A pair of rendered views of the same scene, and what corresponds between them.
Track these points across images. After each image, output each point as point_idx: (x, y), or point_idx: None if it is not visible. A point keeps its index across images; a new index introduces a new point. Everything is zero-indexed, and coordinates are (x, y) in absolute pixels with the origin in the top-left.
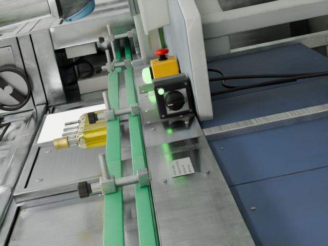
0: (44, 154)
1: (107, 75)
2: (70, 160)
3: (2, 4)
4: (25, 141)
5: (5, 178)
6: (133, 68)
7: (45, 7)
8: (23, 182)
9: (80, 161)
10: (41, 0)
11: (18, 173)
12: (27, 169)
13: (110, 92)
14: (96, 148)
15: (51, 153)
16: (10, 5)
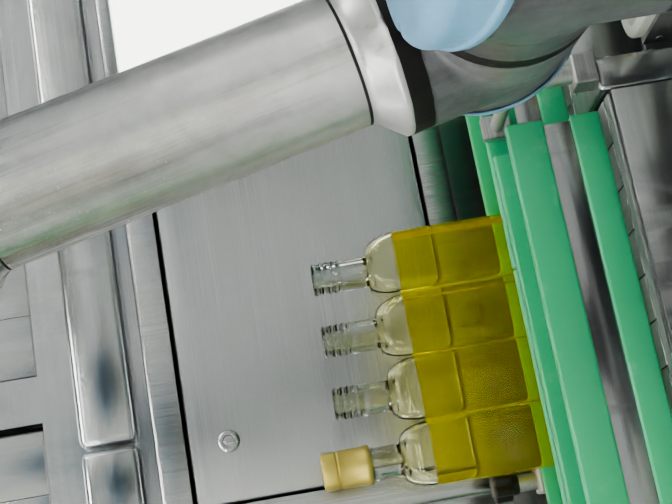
0: (182, 204)
1: None
2: (296, 293)
3: (144, 164)
4: (61, 27)
5: (89, 377)
6: (600, 99)
7: (353, 131)
8: (175, 454)
9: (340, 318)
10: (341, 119)
11: (121, 333)
12: (159, 341)
13: (592, 473)
14: (372, 217)
15: (208, 200)
16: (184, 169)
